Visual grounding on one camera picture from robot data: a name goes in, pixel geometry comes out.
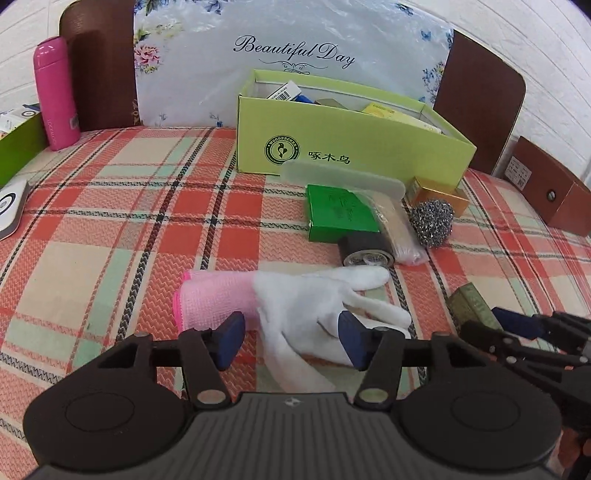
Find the black tape roll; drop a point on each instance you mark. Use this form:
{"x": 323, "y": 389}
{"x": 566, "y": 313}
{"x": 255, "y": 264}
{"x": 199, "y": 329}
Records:
{"x": 364, "y": 249}

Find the gold cardboard box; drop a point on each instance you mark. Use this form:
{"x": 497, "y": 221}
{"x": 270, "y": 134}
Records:
{"x": 438, "y": 194}

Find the bag of wooden sticks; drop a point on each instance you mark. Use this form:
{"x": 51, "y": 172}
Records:
{"x": 399, "y": 230}

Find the plaid blanket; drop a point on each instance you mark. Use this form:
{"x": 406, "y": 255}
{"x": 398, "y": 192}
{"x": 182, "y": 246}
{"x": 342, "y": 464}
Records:
{"x": 138, "y": 221}

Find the clear plastic case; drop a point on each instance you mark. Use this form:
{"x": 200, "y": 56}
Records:
{"x": 341, "y": 177}

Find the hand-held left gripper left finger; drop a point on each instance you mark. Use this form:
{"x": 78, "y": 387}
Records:
{"x": 229, "y": 341}

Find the white printed carton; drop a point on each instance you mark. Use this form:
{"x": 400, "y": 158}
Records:
{"x": 18, "y": 117}

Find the brown headboard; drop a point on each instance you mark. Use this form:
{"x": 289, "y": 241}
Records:
{"x": 475, "y": 92}

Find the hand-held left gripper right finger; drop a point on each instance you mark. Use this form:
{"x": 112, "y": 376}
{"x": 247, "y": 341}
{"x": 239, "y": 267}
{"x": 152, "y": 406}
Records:
{"x": 353, "y": 341}

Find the pink bottle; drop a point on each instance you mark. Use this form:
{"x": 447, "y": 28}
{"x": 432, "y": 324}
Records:
{"x": 55, "y": 92}

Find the lime green cardboard box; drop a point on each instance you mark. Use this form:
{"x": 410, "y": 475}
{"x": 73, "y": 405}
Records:
{"x": 351, "y": 147}

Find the brown wooden box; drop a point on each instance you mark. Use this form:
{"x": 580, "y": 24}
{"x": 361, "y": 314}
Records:
{"x": 545, "y": 184}

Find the yellow white long box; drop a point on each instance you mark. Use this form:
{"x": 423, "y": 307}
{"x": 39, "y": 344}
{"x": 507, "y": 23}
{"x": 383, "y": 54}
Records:
{"x": 385, "y": 113}

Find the white glove with pink cuff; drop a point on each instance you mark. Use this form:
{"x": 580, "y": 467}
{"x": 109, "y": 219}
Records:
{"x": 300, "y": 314}

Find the floral plastic bag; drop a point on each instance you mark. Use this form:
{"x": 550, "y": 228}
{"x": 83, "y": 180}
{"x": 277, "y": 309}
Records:
{"x": 194, "y": 69}

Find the blue small item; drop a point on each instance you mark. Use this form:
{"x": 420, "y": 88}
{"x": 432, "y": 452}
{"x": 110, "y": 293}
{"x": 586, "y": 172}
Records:
{"x": 304, "y": 99}

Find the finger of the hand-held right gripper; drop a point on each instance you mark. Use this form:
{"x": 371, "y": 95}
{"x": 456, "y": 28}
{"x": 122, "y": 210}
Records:
{"x": 503, "y": 344}
{"x": 517, "y": 322}

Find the olive green box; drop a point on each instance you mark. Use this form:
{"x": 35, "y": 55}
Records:
{"x": 471, "y": 304}

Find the green box lid tray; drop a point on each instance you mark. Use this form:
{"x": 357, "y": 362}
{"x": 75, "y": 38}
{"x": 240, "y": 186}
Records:
{"x": 18, "y": 147}

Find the white barcode box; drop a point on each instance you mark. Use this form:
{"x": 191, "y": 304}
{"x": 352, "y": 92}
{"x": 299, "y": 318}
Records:
{"x": 284, "y": 91}

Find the steel wool scourer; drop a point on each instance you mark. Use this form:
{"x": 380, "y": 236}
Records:
{"x": 432, "y": 224}

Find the grey flat item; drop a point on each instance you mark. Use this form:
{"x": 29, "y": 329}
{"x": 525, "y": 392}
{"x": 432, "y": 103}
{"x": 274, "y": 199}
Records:
{"x": 331, "y": 103}

